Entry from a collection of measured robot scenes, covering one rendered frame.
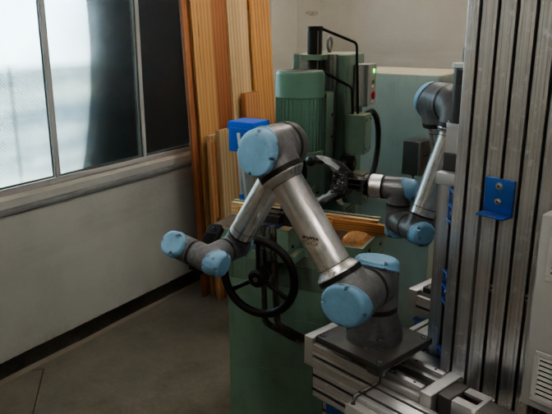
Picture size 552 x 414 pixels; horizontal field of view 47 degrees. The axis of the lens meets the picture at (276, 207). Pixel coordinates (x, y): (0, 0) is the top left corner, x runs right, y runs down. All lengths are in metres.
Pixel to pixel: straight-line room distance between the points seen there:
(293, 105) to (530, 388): 1.18
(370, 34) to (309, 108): 2.48
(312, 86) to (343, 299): 0.94
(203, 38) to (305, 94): 1.66
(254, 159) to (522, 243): 0.66
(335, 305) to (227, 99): 2.65
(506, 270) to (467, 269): 0.10
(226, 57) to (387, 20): 1.23
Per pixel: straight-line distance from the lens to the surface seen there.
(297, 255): 2.18
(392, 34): 4.61
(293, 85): 2.22
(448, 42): 4.47
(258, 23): 4.28
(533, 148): 1.53
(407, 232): 1.93
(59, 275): 3.40
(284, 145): 1.54
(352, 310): 1.52
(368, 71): 2.50
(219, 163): 3.73
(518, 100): 1.54
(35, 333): 3.40
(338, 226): 2.34
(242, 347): 2.52
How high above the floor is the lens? 1.62
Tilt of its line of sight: 16 degrees down
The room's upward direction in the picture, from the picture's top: straight up
